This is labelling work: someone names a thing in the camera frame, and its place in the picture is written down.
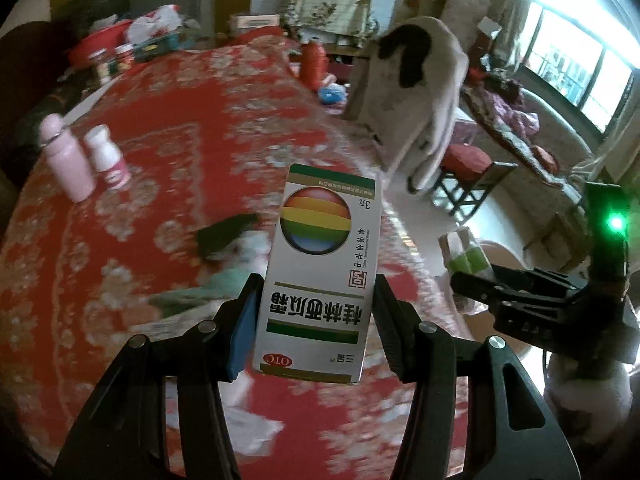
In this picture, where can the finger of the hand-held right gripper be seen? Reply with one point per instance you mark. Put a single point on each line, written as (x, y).
(500, 282)
(530, 322)

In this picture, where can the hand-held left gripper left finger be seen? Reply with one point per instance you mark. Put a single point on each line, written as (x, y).
(242, 335)

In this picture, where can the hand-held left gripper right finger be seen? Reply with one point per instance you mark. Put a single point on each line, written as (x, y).
(395, 340)

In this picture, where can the white plastic bucket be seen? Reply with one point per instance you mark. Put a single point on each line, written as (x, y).
(502, 255)

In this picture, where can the green white tissue packet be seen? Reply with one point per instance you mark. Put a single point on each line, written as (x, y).
(465, 260)

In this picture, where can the white green medicine box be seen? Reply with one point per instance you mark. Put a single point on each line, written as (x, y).
(320, 270)

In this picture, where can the person's right forearm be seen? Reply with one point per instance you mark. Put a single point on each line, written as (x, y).
(585, 400)

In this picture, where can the green and white packet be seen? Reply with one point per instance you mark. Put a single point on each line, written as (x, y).
(210, 287)

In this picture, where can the tall dark wooden chair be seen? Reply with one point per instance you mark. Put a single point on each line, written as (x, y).
(560, 240)

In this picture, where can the crumpled white plastic bag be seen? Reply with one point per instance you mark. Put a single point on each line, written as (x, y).
(250, 255)

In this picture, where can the crumpled white paper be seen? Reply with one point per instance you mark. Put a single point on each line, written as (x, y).
(250, 425)

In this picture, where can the small dark wooden chair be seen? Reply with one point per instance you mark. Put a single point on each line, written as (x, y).
(475, 195)

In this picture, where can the dark green flat packet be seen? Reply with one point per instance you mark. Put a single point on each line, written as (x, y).
(220, 235)

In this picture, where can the floral sofa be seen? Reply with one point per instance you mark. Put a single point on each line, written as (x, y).
(530, 175)

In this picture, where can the red seat cushion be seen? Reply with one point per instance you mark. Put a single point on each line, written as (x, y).
(467, 157)

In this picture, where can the red sofa pillow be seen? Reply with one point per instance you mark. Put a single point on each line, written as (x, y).
(545, 158)

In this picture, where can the pile of purple clothes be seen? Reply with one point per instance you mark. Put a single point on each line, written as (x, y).
(505, 110)

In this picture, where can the beige fleece coat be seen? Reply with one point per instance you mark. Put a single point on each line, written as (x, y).
(435, 110)

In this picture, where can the white pill bottle pink label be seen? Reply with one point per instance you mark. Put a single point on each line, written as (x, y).
(107, 160)

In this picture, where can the window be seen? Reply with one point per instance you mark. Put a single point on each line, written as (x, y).
(565, 55)

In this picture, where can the pink thermos bottle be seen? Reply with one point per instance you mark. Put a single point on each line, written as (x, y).
(70, 165)

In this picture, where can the black garment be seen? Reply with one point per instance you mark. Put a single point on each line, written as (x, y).
(410, 55)

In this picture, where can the blue plastic bag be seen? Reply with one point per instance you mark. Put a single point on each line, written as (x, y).
(332, 93)

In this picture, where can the floral fabric covered cabinet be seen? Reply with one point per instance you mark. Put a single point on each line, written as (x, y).
(465, 7)

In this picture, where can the white paper sheet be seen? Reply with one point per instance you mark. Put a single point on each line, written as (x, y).
(90, 102)

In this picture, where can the red vacuum flask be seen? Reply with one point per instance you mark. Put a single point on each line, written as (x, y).
(312, 65)

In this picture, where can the teal plastic crate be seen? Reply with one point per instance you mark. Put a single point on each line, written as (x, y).
(157, 49)

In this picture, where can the white cardboard box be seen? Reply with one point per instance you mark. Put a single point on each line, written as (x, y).
(255, 22)

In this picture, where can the white red plastic bag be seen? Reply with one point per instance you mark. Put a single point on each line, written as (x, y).
(152, 22)

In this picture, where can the red plastic basin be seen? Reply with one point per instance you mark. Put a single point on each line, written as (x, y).
(97, 40)

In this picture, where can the floral checked cloth cover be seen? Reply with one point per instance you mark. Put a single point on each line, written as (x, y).
(330, 0)

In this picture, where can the black plastic bag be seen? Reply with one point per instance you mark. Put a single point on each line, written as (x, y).
(95, 5)

